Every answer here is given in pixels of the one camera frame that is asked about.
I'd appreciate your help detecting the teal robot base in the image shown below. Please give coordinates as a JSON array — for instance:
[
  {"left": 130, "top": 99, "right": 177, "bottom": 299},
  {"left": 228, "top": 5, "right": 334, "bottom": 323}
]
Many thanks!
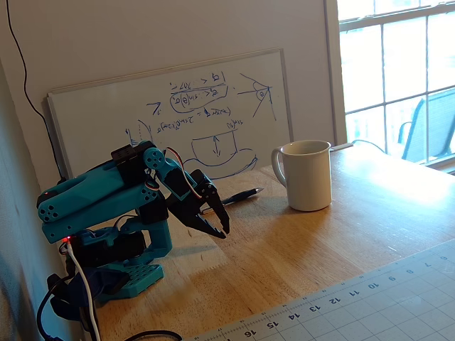
[{"left": 60, "top": 227, "right": 166, "bottom": 303}]

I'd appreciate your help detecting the dark blue table clamp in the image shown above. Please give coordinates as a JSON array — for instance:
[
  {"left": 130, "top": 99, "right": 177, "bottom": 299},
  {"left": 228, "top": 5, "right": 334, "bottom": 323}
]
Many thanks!
[{"left": 47, "top": 268, "right": 131, "bottom": 320}]

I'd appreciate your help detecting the dark patio chair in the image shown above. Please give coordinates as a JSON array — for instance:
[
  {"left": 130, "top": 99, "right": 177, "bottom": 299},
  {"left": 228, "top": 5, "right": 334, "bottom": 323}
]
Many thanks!
[{"left": 397, "top": 88, "right": 455, "bottom": 165}]

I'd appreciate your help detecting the white framed window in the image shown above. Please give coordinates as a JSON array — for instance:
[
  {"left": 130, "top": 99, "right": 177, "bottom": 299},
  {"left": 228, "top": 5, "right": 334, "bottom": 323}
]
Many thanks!
[{"left": 323, "top": 0, "right": 455, "bottom": 175}]

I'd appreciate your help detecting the black cable loop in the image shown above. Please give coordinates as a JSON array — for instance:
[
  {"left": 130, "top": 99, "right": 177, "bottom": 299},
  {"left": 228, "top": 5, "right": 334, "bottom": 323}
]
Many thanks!
[{"left": 123, "top": 330, "right": 183, "bottom": 341}]

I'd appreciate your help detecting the grey gridded cutting mat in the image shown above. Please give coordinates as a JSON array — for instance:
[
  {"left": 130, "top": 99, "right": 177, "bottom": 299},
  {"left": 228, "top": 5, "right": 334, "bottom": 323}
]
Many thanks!
[{"left": 184, "top": 238, "right": 455, "bottom": 341}]

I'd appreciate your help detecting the whiteboard with blue writing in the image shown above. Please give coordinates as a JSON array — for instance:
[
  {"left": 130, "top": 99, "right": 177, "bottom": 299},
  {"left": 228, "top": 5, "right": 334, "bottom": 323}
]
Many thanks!
[{"left": 47, "top": 48, "right": 294, "bottom": 183}]

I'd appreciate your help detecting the white usb cable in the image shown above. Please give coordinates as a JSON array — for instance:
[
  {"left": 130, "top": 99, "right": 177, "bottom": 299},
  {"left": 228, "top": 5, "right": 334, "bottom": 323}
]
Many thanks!
[{"left": 66, "top": 244, "right": 102, "bottom": 341}]

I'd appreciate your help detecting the red white servo wire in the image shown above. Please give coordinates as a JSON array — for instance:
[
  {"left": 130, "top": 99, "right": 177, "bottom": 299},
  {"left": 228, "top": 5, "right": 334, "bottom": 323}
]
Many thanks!
[{"left": 144, "top": 146, "right": 206, "bottom": 204}]

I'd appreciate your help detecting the white ceramic mug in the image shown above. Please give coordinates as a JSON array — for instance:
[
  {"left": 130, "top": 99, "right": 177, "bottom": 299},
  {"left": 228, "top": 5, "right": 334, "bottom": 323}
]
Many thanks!
[{"left": 271, "top": 139, "right": 333, "bottom": 212}]

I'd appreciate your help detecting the thin white table cable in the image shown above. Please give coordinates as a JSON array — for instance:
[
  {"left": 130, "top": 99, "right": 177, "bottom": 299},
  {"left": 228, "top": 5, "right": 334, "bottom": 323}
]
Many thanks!
[{"left": 329, "top": 139, "right": 387, "bottom": 154}]

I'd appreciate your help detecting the thin black wall cable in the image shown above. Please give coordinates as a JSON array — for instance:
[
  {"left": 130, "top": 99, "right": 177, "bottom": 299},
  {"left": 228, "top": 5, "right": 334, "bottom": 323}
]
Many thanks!
[{"left": 6, "top": 0, "right": 68, "bottom": 183}]

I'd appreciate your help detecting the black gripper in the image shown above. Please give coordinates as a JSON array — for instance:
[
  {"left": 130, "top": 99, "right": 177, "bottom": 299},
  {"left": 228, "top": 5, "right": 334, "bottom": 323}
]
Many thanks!
[{"left": 166, "top": 169, "right": 230, "bottom": 239}]

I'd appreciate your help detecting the dark blue pen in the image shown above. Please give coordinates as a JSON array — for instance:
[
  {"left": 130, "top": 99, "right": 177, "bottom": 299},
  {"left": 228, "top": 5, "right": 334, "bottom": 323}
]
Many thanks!
[{"left": 200, "top": 188, "right": 265, "bottom": 215}]

